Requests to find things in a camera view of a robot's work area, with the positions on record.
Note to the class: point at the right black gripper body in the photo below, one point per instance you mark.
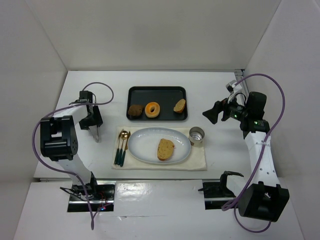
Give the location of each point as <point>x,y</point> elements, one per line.
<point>224,110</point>

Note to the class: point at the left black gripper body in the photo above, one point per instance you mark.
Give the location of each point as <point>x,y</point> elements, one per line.
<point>92,124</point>

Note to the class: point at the oval bread slice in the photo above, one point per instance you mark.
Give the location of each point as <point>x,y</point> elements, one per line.
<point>165,149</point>

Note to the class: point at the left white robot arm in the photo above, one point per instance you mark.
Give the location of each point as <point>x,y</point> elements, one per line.
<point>59,142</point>

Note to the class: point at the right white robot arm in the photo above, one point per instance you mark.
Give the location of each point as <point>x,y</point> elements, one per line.
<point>261,196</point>

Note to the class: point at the dark brown bread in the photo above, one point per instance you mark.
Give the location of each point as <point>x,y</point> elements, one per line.
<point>135,110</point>

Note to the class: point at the small metal cup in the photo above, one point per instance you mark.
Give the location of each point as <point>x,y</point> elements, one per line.
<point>196,136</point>

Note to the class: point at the small baguette piece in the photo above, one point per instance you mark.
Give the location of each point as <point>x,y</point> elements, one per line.
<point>180,106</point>

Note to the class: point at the light blue oval plate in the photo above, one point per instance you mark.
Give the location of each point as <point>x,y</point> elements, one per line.
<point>143,145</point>

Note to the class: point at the black rectangular tray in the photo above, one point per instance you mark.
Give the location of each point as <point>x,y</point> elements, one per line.
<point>165,96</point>

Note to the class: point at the beige cloth placemat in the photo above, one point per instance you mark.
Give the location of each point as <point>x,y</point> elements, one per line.
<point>196,160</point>

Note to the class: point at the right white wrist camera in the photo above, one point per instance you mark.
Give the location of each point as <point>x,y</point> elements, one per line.
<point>234,87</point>

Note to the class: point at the gold spoon green handle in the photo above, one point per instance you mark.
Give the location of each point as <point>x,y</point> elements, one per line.
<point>122,137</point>

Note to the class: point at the gold knife green handle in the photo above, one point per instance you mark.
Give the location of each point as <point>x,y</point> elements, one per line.
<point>124,152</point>

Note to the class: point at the glazed ring donut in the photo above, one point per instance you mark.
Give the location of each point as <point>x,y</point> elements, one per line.
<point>152,110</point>

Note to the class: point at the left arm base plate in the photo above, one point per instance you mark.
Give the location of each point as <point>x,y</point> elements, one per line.
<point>101,201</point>

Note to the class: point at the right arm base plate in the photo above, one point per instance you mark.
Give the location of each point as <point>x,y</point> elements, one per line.
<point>214,195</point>

